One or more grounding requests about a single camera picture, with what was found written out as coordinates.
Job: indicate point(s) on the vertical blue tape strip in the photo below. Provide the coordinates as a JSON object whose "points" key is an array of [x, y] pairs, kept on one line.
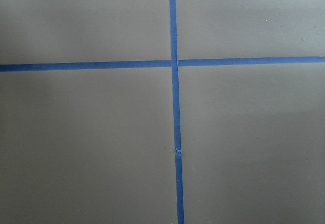
{"points": [[176, 112]]}

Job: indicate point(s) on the horizontal blue tape strip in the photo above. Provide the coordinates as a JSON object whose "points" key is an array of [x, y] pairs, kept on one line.
{"points": [[156, 63]]}

